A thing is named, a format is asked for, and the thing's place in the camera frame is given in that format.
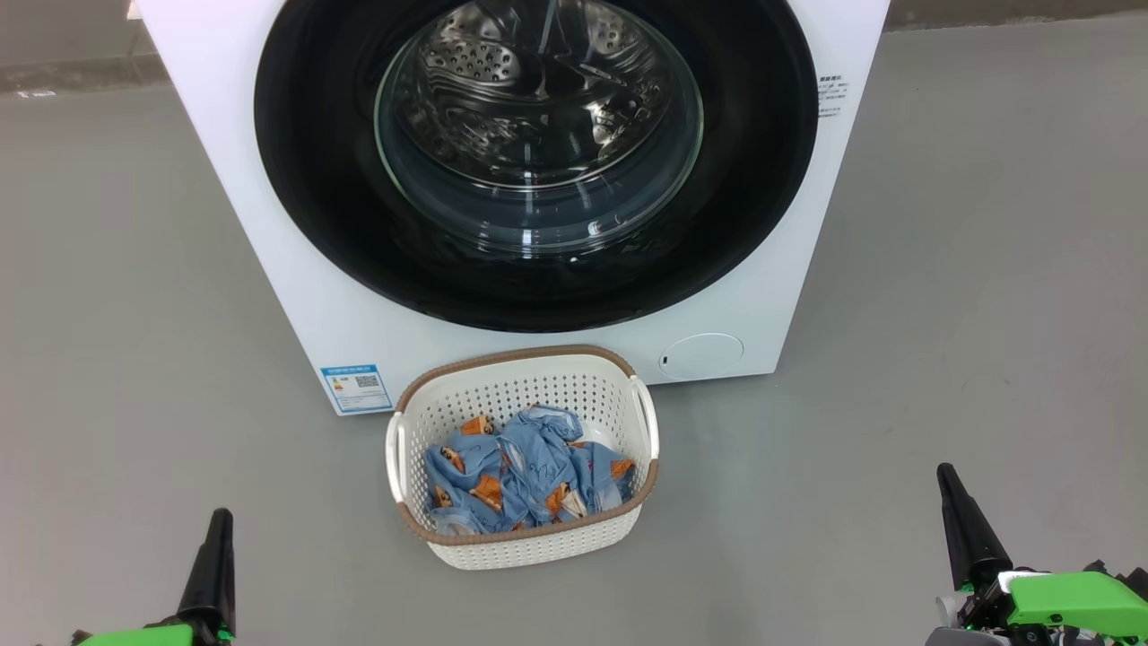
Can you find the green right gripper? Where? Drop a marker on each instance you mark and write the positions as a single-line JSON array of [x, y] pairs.
[[1076, 601]]

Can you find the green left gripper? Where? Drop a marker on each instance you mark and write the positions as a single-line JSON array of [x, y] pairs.
[[143, 639]]

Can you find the blue garment orange animal print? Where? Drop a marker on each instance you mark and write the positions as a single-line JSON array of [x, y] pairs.
[[466, 471]]

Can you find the black-rimmed glass washer door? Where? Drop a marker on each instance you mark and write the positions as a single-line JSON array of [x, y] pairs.
[[305, 179]]

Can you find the white front-load washing machine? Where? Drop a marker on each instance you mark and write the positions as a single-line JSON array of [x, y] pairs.
[[296, 341]]

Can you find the stainless steel washing machine drum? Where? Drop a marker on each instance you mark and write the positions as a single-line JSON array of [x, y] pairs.
[[466, 63]]

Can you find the blue energy label sticker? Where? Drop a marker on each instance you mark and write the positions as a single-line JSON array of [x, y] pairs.
[[357, 388]]

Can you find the cream basket with brown rim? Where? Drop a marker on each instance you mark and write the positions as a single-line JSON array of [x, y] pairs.
[[529, 552]]

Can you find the round white filter cover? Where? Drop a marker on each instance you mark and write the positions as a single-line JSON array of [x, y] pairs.
[[701, 356]]

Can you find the small black text sticker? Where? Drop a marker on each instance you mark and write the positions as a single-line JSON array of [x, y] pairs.
[[830, 97]]

